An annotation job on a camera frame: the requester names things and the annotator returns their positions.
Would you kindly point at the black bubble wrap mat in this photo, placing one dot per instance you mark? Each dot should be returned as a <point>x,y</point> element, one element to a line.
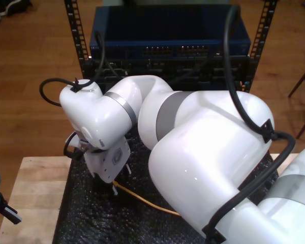
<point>104,216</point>

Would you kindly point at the black rack server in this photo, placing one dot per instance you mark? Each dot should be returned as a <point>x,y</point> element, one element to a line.
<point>193,73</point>

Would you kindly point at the dark sneaker white sole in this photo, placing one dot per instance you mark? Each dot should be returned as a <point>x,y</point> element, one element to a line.
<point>15,6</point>

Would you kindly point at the brown wooden chair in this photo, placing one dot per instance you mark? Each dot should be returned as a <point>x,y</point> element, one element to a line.
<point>301,80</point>

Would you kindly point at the black rack frame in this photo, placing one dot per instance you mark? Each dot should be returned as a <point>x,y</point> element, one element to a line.
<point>75,25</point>

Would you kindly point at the blue network switch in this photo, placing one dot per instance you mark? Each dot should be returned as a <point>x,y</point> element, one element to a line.
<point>167,25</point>

